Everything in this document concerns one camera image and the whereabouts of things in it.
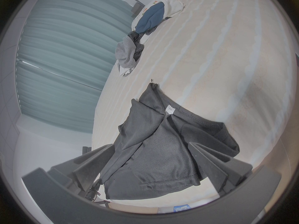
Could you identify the blue-green curtain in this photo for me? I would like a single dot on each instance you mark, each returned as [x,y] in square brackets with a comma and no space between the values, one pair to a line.
[56,94]
[74,24]

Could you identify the black T-shirt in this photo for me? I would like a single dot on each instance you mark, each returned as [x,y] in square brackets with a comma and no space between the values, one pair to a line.
[163,148]

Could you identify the pile of clothes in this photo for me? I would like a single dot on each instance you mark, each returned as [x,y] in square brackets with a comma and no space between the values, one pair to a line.
[130,48]

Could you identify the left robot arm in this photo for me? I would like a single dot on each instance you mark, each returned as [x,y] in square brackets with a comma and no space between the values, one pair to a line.
[95,191]

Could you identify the white printed pillow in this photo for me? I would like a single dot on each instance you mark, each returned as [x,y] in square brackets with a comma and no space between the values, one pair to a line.
[158,1]

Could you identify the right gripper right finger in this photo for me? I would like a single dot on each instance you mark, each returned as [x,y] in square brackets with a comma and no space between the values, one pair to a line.
[217,171]

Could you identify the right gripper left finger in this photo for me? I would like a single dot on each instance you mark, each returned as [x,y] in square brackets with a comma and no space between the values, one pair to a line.
[88,169]

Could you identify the grey bedside table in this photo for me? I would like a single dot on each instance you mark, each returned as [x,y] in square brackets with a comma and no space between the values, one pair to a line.
[136,9]

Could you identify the bed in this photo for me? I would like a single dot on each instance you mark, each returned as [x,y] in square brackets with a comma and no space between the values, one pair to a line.
[222,55]

